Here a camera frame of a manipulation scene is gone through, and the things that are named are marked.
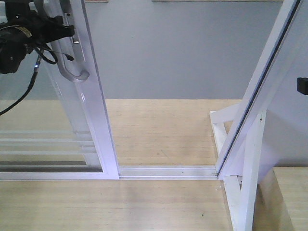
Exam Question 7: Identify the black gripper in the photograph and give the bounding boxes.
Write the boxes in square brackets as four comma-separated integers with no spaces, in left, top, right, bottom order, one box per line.
[14,9,75,44]

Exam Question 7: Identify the silver door handle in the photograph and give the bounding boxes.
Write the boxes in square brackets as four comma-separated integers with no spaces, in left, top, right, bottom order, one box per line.
[34,0,91,83]

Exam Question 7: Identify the white framed transparent sliding door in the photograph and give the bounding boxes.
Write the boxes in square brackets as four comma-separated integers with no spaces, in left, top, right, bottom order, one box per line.
[0,0,120,180]

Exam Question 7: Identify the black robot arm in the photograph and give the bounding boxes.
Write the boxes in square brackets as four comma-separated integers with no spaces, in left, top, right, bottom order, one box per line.
[0,0,75,74]

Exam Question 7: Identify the light wooden base platform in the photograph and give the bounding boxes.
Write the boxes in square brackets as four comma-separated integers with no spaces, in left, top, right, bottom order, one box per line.
[0,99,238,231]

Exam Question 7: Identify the light wooden box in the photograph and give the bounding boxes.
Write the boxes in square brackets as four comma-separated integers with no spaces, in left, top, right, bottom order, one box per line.
[253,167,308,231]

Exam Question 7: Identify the black cable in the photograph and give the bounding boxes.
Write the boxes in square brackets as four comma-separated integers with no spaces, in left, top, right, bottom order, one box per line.
[0,25,75,116]

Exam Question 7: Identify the white outer door frame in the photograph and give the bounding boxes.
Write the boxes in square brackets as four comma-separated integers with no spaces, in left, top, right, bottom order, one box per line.
[119,0,308,180]

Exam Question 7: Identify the black box on wall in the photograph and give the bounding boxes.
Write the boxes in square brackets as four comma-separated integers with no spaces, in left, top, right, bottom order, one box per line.
[297,77,308,95]

